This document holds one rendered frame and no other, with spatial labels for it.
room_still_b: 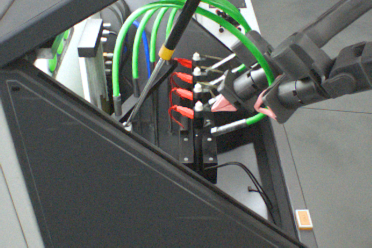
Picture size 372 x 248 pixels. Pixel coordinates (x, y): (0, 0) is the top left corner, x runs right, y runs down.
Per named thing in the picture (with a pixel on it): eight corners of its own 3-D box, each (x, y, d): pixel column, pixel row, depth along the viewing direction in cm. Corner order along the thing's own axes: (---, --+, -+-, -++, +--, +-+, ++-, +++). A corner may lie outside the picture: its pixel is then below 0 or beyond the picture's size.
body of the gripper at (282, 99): (258, 99, 90) (282, 91, 83) (288, 69, 94) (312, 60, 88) (278, 125, 91) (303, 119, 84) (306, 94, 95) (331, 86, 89)
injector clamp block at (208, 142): (215, 201, 128) (218, 161, 119) (179, 202, 128) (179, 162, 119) (209, 125, 156) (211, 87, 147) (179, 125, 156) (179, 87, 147)
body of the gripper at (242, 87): (223, 72, 112) (246, 56, 107) (251, 99, 115) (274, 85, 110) (218, 87, 107) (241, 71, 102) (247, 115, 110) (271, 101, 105)
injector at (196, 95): (209, 153, 133) (211, 92, 121) (192, 153, 133) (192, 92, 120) (208, 146, 135) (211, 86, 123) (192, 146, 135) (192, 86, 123)
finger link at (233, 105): (201, 89, 117) (228, 69, 111) (221, 107, 119) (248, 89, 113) (195, 105, 112) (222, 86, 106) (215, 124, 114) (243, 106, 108)
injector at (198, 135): (210, 172, 127) (213, 111, 114) (192, 172, 127) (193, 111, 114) (210, 165, 129) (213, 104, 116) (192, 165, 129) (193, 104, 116)
